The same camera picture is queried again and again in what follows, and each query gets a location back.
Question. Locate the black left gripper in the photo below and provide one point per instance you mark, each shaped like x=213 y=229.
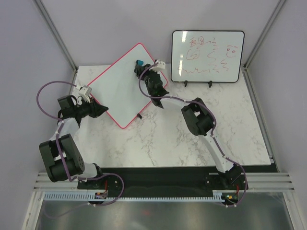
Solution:
x=91 y=108

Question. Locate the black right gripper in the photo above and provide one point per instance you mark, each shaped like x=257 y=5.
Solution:
x=139 y=68

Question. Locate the blue whiteboard eraser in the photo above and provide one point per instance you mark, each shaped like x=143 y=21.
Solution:
x=139 y=63

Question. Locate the pink framed whiteboard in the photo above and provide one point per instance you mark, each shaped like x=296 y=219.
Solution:
x=117 y=87

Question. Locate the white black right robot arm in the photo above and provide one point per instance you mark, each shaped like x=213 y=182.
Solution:
x=199 y=120

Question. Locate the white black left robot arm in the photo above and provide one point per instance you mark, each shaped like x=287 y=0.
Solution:
x=60 y=155

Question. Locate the black framed whiteboard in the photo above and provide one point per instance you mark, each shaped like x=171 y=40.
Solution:
x=206 y=56

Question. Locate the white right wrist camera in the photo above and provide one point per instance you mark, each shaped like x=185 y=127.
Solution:
x=158 y=66

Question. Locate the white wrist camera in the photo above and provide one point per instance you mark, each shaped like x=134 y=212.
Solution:
x=84 y=92
x=158 y=66

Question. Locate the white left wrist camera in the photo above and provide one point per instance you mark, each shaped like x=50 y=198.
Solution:
x=84 y=92

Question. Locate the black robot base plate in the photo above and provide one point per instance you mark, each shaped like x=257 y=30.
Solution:
x=114 y=183

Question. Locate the white slotted cable duct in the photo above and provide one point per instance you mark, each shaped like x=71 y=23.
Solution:
x=95 y=197

